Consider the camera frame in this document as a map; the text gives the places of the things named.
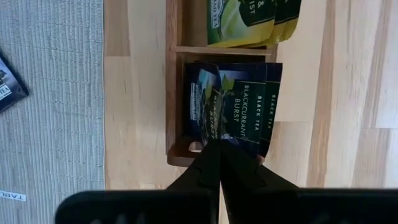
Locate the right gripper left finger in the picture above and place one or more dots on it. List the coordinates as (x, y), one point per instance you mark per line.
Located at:
(199, 177)

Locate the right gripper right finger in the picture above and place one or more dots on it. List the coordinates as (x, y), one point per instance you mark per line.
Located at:
(245, 177)

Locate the lemon lime tea sachet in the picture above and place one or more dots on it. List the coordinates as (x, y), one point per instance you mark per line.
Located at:
(289, 18)
(236, 28)

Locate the wooden three-compartment tray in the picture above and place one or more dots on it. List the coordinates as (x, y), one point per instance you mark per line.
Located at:
(172, 93)

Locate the grey woven placemat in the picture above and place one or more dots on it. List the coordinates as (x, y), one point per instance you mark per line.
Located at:
(62, 124)

